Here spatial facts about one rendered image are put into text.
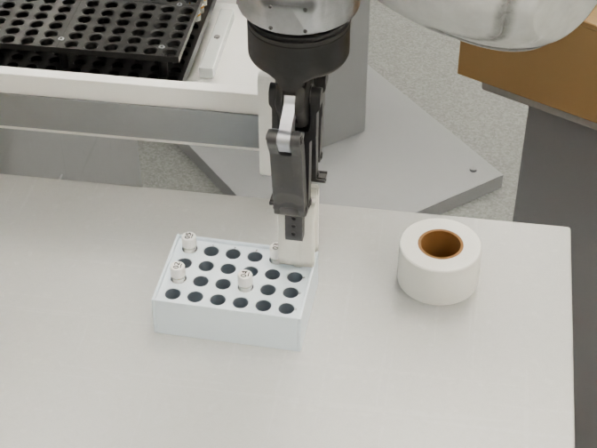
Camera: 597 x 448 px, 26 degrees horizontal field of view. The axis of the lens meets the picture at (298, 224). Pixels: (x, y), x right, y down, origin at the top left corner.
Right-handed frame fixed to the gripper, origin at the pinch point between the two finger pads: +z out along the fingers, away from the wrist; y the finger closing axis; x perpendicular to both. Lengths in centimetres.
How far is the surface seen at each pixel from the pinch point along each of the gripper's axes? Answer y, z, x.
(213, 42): -23.9, -1.1, -12.8
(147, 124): -8.9, -1.7, -15.2
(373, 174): -109, 80, -6
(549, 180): -40, 24, 22
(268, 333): 7.0, 6.0, -1.2
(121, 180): -65, 52, -39
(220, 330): 7.0, 6.4, -5.2
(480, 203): -109, 84, 14
